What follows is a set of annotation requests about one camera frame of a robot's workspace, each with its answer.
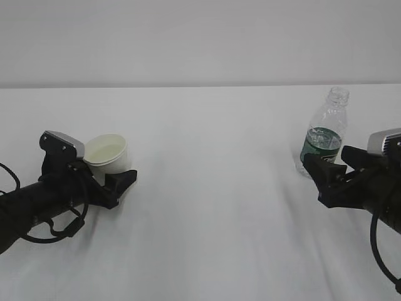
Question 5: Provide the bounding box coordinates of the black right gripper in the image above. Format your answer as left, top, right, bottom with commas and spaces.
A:
303, 145, 400, 234

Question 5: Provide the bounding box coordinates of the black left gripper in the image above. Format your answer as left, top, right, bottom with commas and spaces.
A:
67, 161, 138, 209

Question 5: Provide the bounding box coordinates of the white paper cup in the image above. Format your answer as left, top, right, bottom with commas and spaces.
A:
84, 134, 132, 186

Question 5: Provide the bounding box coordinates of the clear water bottle green label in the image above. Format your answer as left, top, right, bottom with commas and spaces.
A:
296, 87, 350, 178

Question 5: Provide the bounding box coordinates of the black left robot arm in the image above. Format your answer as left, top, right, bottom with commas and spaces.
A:
1, 161, 138, 253

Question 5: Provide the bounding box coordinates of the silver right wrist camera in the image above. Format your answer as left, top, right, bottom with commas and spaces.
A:
367, 128, 400, 156

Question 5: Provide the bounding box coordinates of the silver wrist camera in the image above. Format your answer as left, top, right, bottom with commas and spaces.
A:
38, 130, 85, 181
367, 128, 400, 156

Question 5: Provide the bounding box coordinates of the black left camera cable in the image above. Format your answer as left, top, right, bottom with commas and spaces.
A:
0, 162, 90, 244

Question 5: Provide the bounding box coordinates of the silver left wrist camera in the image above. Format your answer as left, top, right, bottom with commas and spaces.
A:
38, 130, 85, 181

